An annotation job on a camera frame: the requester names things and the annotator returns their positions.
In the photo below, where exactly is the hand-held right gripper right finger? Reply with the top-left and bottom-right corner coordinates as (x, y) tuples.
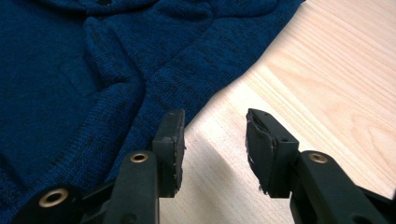
(245, 107), (390, 224)

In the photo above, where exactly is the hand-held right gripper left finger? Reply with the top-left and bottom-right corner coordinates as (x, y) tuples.
(103, 108), (187, 224)

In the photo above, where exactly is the blue knitted sweater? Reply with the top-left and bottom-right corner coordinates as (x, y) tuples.
(0, 0), (307, 224)

